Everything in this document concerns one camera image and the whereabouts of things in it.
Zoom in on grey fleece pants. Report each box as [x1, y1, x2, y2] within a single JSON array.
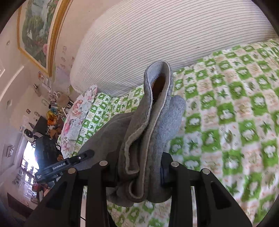
[[78, 61, 186, 207]]

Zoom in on floral pink pillow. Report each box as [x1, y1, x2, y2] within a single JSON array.
[[58, 85, 97, 158]]

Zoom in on green white patterned bedsheet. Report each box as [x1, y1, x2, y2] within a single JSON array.
[[71, 38, 279, 227]]

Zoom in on white striped bolster pillow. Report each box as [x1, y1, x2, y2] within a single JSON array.
[[70, 1, 277, 96]]

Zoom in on gold framed painting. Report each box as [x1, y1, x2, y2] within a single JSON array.
[[17, 0, 72, 77]]

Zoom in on cluttered white wire shelf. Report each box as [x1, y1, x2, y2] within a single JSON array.
[[48, 92, 73, 117]]

